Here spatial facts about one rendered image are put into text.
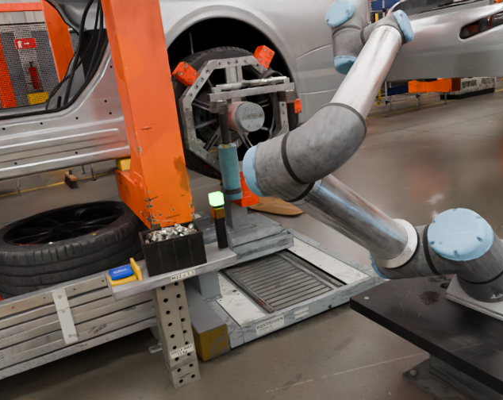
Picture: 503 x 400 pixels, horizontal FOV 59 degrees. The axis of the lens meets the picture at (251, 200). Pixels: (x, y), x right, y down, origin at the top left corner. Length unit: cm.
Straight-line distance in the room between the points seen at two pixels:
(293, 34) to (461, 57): 202
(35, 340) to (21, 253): 33
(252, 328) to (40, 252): 87
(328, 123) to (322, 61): 167
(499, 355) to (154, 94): 129
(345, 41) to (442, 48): 288
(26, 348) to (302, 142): 132
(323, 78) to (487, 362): 171
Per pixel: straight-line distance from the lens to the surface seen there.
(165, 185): 164
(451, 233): 130
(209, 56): 222
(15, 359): 187
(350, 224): 112
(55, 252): 184
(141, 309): 185
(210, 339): 180
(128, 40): 160
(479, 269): 135
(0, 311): 179
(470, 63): 416
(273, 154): 91
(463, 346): 135
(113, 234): 188
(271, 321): 190
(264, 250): 241
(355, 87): 102
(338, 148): 88
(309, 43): 251
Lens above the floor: 106
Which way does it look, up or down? 16 degrees down
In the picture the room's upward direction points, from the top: 7 degrees counter-clockwise
